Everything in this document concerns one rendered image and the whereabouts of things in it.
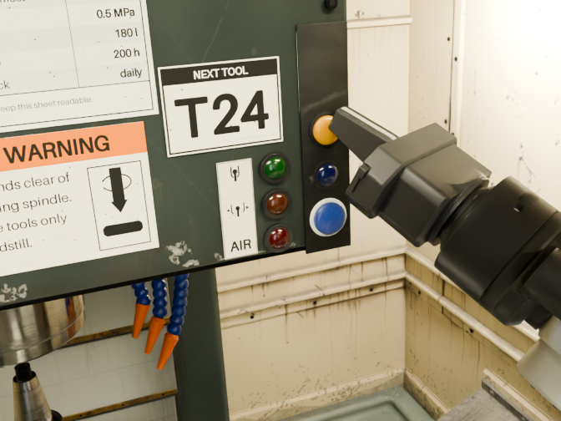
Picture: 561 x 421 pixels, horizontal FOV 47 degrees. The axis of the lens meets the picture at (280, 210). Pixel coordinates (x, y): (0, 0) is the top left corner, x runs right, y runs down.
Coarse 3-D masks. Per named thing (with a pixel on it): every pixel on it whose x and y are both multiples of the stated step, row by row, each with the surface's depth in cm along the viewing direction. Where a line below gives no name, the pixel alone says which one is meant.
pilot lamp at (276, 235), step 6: (282, 228) 56; (270, 234) 56; (276, 234) 56; (282, 234) 56; (288, 234) 57; (270, 240) 56; (276, 240) 56; (282, 240) 56; (288, 240) 57; (276, 246) 57; (282, 246) 57
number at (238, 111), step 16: (208, 96) 51; (224, 96) 51; (240, 96) 52; (256, 96) 52; (272, 96) 53; (224, 112) 52; (240, 112) 52; (256, 112) 53; (272, 112) 53; (224, 128) 52; (240, 128) 53; (256, 128) 53; (272, 128) 54
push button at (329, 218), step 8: (320, 208) 57; (328, 208) 57; (336, 208) 57; (320, 216) 57; (328, 216) 57; (336, 216) 57; (344, 216) 58; (320, 224) 57; (328, 224) 57; (336, 224) 58; (328, 232) 58
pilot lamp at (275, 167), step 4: (268, 160) 54; (272, 160) 54; (276, 160) 54; (280, 160) 54; (268, 164) 54; (272, 164) 54; (276, 164) 54; (280, 164) 54; (284, 164) 54; (268, 168) 54; (272, 168) 54; (276, 168) 54; (280, 168) 54; (284, 168) 55; (268, 172) 54; (272, 172) 54; (276, 172) 54; (280, 172) 54; (284, 172) 55; (268, 176) 54; (272, 176) 54; (276, 176) 54; (280, 176) 55
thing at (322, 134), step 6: (318, 120) 54; (324, 120) 54; (330, 120) 54; (318, 126) 54; (324, 126) 54; (318, 132) 54; (324, 132) 55; (330, 132) 55; (318, 138) 55; (324, 138) 55; (330, 138) 55; (336, 138) 55; (324, 144) 55; (330, 144) 55
